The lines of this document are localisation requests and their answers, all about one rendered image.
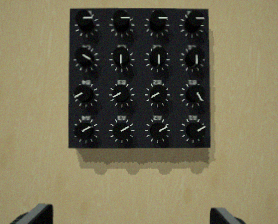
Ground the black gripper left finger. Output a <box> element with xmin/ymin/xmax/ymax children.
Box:
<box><xmin>10</xmin><ymin>204</ymin><xmax>53</xmax><ymax>224</ymax></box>

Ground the black knob box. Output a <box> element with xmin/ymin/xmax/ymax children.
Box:
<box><xmin>68</xmin><ymin>8</ymin><xmax>210</xmax><ymax>148</ymax></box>

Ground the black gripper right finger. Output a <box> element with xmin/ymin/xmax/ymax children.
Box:
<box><xmin>210</xmin><ymin>208</ymin><xmax>246</xmax><ymax>224</ymax></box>

